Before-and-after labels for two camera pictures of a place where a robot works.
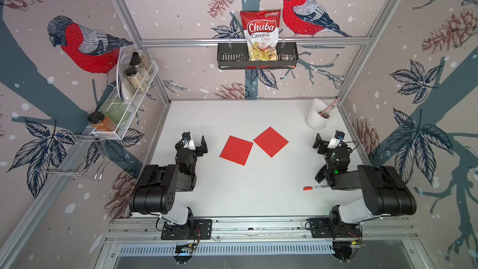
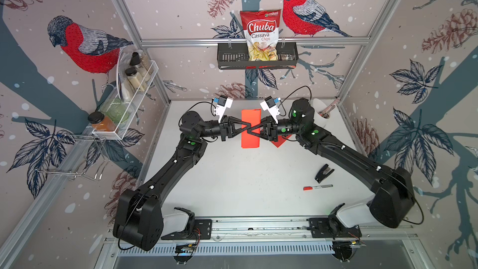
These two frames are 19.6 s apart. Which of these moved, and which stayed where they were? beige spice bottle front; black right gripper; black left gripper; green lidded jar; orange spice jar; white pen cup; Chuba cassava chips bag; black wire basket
Moved: black left gripper; black right gripper
Stayed: beige spice bottle front; white pen cup; green lidded jar; orange spice jar; Chuba cassava chips bag; black wire basket
